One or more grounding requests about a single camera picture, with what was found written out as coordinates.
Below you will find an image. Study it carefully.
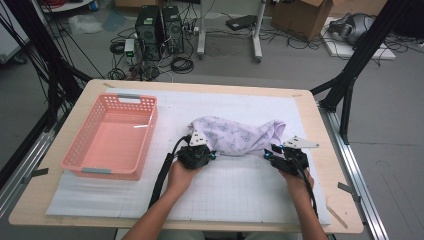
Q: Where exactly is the black frame stand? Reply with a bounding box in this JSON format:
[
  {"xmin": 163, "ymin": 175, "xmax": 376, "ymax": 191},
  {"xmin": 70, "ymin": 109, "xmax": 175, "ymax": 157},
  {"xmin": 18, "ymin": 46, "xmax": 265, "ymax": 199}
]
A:
[
  {"xmin": 0, "ymin": 0, "xmax": 94, "ymax": 131},
  {"xmin": 309, "ymin": 0, "xmax": 413, "ymax": 146}
]

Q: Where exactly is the white metal stand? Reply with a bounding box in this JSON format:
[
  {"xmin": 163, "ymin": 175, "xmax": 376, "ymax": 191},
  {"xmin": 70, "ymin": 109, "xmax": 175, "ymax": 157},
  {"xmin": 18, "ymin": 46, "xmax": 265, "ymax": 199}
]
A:
[{"xmin": 196, "ymin": 0, "xmax": 268, "ymax": 64}]

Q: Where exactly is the aluminium rail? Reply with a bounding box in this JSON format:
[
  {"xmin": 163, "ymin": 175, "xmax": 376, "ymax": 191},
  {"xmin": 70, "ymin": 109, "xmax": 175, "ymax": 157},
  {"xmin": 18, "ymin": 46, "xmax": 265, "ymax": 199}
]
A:
[
  {"xmin": 0, "ymin": 109, "xmax": 73, "ymax": 218},
  {"xmin": 318, "ymin": 103, "xmax": 391, "ymax": 240}
]

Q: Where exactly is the pink plastic basket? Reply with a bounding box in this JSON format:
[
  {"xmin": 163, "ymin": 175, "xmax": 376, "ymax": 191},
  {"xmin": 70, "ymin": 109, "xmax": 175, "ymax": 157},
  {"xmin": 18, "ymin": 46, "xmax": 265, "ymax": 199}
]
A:
[{"xmin": 59, "ymin": 93, "xmax": 159, "ymax": 182}]

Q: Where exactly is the brown cardboard box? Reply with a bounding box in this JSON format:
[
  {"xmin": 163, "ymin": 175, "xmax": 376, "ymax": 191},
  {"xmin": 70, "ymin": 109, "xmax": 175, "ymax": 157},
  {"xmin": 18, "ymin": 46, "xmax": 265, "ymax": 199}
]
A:
[
  {"xmin": 331, "ymin": 0, "xmax": 389, "ymax": 18},
  {"xmin": 114, "ymin": 0, "xmax": 161, "ymax": 9}
]

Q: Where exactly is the small white power box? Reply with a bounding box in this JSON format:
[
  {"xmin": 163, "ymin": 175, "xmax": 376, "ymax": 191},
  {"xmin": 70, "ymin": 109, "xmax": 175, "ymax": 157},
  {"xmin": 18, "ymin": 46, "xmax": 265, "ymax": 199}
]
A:
[{"xmin": 123, "ymin": 38, "xmax": 136, "ymax": 58}]

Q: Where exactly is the teal floor sheet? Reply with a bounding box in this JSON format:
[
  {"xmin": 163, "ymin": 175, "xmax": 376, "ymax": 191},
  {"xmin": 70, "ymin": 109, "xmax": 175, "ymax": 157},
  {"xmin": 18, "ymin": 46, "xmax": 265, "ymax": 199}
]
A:
[{"xmin": 101, "ymin": 9, "xmax": 129, "ymax": 33}]

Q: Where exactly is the coiled black cable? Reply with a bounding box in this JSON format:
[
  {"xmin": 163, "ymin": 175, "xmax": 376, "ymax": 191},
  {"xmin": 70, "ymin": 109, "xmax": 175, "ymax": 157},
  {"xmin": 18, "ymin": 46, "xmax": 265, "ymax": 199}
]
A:
[
  {"xmin": 108, "ymin": 67, "xmax": 127, "ymax": 81},
  {"xmin": 170, "ymin": 56, "xmax": 195, "ymax": 75}
]

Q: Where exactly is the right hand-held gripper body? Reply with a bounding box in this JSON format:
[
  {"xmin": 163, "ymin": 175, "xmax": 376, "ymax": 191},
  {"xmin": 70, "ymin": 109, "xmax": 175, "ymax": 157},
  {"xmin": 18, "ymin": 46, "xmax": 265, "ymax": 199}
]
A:
[{"xmin": 269, "ymin": 135, "xmax": 320, "ymax": 178}]

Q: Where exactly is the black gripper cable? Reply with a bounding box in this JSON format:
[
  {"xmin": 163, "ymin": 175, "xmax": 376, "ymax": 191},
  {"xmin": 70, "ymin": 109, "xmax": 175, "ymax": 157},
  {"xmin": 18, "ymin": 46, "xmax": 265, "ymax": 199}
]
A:
[
  {"xmin": 293, "ymin": 156, "xmax": 319, "ymax": 218},
  {"xmin": 148, "ymin": 134, "xmax": 193, "ymax": 209}
]

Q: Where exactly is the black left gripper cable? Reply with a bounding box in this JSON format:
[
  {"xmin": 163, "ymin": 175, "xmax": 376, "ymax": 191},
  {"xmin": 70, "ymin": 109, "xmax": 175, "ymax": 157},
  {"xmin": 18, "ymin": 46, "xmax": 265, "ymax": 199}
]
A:
[{"xmin": 148, "ymin": 134, "xmax": 193, "ymax": 209}]

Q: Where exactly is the person's left hand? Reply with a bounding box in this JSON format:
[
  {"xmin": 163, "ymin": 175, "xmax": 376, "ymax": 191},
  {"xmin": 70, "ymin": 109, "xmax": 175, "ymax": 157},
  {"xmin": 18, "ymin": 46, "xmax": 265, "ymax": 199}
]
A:
[{"xmin": 166, "ymin": 161, "xmax": 201, "ymax": 198}]

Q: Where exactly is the white cabinet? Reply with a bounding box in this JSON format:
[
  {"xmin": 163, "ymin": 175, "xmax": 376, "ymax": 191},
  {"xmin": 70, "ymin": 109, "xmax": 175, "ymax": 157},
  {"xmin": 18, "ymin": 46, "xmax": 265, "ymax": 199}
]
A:
[{"xmin": 0, "ymin": 6, "xmax": 31, "ymax": 64}]

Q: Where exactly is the person's right hand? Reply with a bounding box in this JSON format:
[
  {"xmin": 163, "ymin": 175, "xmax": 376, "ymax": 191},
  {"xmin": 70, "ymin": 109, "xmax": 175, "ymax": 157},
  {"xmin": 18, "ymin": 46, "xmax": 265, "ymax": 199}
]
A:
[{"xmin": 283, "ymin": 168, "xmax": 315, "ymax": 202}]

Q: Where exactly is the lilac printed towel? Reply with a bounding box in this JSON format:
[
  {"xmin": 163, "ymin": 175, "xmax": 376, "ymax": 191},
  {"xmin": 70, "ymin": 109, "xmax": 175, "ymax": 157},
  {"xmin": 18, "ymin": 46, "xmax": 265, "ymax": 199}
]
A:
[{"xmin": 186, "ymin": 115, "xmax": 287, "ymax": 158}]

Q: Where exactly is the open cardboard box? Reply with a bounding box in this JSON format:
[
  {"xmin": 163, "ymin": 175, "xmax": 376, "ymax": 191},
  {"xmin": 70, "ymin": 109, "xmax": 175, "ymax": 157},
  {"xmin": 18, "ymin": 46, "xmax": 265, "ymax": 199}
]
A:
[{"xmin": 270, "ymin": 0, "xmax": 334, "ymax": 42}]

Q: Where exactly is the grey headset device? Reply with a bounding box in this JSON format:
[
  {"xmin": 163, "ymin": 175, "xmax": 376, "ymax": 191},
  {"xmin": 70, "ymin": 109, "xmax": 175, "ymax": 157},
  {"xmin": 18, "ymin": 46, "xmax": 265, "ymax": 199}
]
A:
[{"xmin": 328, "ymin": 12, "xmax": 376, "ymax": 46}]

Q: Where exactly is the beige tape strip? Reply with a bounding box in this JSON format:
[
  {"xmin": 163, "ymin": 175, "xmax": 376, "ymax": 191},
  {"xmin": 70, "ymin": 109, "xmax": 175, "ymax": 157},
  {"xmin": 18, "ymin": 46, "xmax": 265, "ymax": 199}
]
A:
[{"xmin": 326, "ymin": 204, "xmax": 349, "ymax": 230}]

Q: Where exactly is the white round table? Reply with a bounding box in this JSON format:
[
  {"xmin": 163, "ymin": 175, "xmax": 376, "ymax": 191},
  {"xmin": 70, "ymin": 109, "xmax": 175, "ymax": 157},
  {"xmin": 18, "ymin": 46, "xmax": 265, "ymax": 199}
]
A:
[{"xmin": 39, "ymin": 0, "xmax": 96, "ymax": 14}]

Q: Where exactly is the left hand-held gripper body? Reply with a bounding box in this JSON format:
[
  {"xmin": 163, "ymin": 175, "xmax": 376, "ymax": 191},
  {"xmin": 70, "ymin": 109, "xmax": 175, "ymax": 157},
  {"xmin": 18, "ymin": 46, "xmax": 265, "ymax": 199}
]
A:
[{"xmin": 175, "ymin": 131, "xmax": 216, "ymax": 170}]

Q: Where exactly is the white floor board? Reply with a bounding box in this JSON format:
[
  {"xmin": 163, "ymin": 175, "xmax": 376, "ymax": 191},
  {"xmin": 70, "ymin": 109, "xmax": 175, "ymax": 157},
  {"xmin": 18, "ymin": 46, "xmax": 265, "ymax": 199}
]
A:
[{"xmin": 320, "ymin": 16, "xmax": 397, "ymax": 61}]

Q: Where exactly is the white foam mat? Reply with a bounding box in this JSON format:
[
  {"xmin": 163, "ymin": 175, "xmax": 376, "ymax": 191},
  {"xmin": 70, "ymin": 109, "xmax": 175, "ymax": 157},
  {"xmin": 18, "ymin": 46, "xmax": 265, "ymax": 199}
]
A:
[{"xmin": 45, "ymin": 87, "xmax": 333, "ymax": 225}]

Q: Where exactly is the black flat device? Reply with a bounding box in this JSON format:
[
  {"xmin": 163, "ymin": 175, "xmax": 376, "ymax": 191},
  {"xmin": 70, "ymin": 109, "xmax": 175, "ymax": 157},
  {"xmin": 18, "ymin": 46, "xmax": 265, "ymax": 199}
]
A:
[{"xmin": 225, "ymin": 14, "xmax": 258, "ymax": 32}]

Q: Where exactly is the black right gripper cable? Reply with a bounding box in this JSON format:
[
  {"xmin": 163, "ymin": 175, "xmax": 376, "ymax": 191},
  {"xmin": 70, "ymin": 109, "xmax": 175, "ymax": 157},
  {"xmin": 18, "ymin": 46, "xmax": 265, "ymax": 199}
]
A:
[{"xmin": 293, "ymin": 156, "xmax": 319, "ymax": 218}]

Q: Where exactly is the clear plastic bag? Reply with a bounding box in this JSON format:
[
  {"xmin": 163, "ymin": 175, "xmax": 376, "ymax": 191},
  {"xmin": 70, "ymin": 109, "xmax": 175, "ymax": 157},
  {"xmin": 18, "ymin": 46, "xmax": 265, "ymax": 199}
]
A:
[{"xmin": 68, "ymin": 13, "xmax": 104, "ymax": 36}]

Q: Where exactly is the black computer tower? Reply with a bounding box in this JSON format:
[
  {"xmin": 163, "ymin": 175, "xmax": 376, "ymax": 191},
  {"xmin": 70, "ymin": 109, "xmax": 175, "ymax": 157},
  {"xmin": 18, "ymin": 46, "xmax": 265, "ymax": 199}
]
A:
[
  {"xmin": 134, "ymin": 4, "xmax": 164, "ymax": 62},
  {"xmin": 161, "ymin": 5, "xmax": 185, "ymax": 54}
]

